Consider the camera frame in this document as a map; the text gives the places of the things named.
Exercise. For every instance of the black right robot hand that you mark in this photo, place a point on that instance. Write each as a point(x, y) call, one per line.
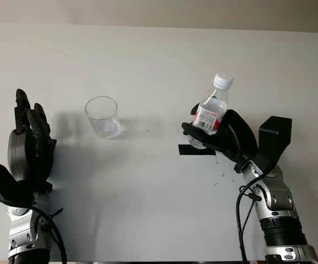
point(235, 137)

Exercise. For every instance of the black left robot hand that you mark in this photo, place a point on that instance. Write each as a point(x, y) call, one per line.
point(21, 154)

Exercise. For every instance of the clear plastic water bottle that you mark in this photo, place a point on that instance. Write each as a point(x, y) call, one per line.
point(211, 112)

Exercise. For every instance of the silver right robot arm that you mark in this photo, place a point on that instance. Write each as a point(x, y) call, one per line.
point(279, 203)

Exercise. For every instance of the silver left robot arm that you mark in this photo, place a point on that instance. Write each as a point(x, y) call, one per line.
point(21, 231)

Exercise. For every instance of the clear glass cup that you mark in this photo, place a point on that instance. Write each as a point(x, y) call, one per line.
point(103, 121)

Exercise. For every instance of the black tape strip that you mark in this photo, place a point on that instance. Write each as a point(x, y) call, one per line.
point(184, 150)

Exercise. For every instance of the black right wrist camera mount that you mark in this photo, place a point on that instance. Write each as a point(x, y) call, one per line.
point(274, 137)

